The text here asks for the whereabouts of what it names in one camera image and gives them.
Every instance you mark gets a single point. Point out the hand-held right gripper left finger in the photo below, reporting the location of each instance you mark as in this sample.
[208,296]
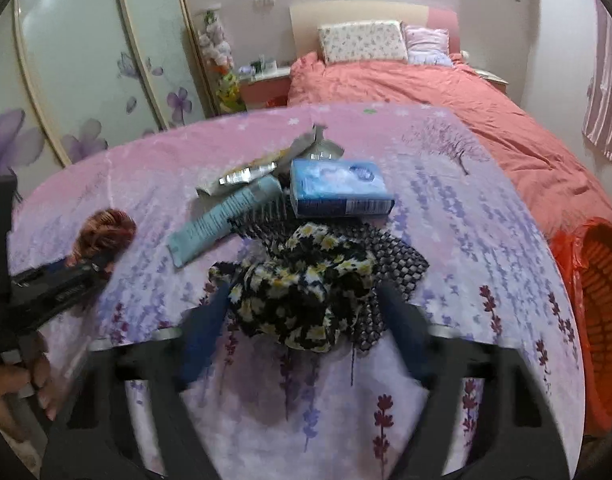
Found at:
[205,330]

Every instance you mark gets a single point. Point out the black floral cloth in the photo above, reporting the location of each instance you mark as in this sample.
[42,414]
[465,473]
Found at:
[306,285]

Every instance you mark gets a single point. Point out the dark checked cloth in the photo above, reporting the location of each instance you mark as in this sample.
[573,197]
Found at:
[396,260]

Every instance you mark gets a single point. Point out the silver and gold foil wrapper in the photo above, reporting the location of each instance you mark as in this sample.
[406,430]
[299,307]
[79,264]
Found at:
[251,172]

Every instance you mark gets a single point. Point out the pink satin curtain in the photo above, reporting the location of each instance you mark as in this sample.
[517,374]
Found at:
[608,100]

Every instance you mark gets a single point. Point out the person's left hand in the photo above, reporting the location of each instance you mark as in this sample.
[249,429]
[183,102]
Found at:
[43,380]

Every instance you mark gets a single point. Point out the bed with red duvet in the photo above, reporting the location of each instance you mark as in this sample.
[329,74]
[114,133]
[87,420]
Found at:
[461,110]

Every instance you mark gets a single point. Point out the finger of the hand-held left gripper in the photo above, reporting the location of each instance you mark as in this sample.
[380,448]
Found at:
[60,290]

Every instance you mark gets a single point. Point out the white wall socket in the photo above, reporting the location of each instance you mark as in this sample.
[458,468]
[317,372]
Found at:
[265,3]

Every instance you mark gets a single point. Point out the hanging plush toys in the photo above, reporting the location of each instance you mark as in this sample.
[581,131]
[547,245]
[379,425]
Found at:
[215,42]

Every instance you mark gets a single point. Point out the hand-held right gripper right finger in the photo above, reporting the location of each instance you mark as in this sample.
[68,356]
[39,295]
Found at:
[401,330]

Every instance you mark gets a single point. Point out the blue tissue pack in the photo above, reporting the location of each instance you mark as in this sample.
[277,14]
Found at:
[336,190]

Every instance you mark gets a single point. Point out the white floral pillow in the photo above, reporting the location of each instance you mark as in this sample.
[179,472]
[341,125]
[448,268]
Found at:
[363,42]

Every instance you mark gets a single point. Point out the green and yellow toy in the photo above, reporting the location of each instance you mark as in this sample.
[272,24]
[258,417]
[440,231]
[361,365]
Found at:
[229,90]

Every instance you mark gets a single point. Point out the reddish brown ball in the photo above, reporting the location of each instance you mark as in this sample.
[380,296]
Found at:
[105,230]

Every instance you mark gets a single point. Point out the pink nightstand with mugs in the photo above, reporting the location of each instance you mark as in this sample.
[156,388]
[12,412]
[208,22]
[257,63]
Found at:
[263,90]

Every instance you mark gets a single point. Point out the pink striped pillow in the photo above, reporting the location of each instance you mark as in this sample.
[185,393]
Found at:
[426,42]

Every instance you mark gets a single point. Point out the wardrobe with purple flower doors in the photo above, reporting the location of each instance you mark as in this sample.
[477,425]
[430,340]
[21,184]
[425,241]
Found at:
[85,60]

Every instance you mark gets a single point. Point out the silver crumpled wrapper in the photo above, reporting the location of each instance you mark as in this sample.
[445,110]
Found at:
[321,145]

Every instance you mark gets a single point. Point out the cream and pink headboard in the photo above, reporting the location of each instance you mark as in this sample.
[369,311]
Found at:
[366,12]

